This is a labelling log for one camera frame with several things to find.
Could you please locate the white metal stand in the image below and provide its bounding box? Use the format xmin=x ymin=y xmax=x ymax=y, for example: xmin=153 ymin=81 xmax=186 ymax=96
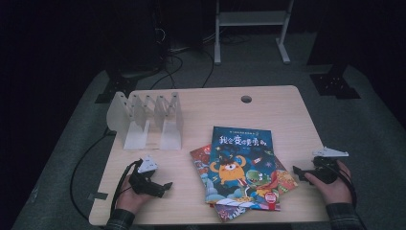
xmin=214 ymin=0 xmax=295 ymax=66

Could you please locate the thin black floor cable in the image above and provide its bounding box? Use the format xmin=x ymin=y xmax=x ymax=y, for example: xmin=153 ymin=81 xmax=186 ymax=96
xmin=70 ymin=128 xmax=118 ymax=222

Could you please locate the person's left hand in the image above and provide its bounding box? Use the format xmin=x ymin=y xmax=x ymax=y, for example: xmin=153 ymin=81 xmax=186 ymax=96
xmin=115 ymin=174 xmax=154 ymax=215

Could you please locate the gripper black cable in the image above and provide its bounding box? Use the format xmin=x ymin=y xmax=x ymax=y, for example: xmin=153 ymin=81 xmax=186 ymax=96
xmin=322 ymin=157 xmax=358 ymax=207
xmin=109 ymin=158 xmax=143 ymax=215

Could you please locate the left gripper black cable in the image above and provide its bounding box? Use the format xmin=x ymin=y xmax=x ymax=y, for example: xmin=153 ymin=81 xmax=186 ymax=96
xmin=109 ymin=158 xmax=143 ymax=215

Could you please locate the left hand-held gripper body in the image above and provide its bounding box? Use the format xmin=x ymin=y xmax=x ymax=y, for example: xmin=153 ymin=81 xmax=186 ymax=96
xmin=128 ymin=154 xmax=161 ymax=197

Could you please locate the black stand with base plate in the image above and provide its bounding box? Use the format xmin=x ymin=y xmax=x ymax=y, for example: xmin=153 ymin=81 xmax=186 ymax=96
xmin=306 ymin=0 xmax=362 ymax=100
xmin=94 ymin=63 xmax=140 ymax=104

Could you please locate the dark equipment cabinet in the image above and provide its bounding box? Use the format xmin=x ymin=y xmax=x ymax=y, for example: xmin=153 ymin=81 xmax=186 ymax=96
xmin=104 ymin=0 xmax=167 ymax=76

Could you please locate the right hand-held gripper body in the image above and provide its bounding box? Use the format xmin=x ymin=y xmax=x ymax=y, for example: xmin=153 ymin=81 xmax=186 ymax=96
xmin=310 ymin=146 xmax=350 ymax=185

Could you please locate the looped black floor cable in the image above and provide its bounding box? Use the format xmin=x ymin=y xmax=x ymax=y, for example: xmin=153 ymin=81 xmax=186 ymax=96
xmin=149 ymin=53 xmax=185 ymax=90

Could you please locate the colourful animals picture book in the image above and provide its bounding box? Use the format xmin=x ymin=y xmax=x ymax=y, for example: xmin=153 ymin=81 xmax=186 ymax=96
xmin=190 ymin=144 xmax=299 ymax=223

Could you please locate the grey tape strip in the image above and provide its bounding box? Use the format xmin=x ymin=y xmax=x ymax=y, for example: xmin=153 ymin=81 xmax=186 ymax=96
xmin=87 ymin=191 xmax=109 ymax=201

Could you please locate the blue monster picture book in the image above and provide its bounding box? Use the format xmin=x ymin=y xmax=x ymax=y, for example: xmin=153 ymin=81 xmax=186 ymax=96
xmin=204 ymin=126 xmax=282 ymax=212

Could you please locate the person's right hand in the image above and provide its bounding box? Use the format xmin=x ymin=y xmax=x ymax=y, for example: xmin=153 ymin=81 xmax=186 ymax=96
xmin=304 ymin=159 xmax=353 ymax=205

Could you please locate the curved black floor cable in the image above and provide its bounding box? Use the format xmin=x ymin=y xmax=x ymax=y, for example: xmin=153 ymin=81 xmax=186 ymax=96
xmin=200 ymin=49 xmax=215 ymax=89

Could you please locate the clear acrylic book rack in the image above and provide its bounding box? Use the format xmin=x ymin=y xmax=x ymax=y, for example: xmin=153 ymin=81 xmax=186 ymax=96
xmin=105 ymin=91 xmax=185 ymax=151

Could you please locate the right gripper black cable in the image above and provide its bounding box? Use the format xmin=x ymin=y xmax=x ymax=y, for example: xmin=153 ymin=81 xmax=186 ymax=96
xmin=322 ymin=157 xmax=358 ymax=207

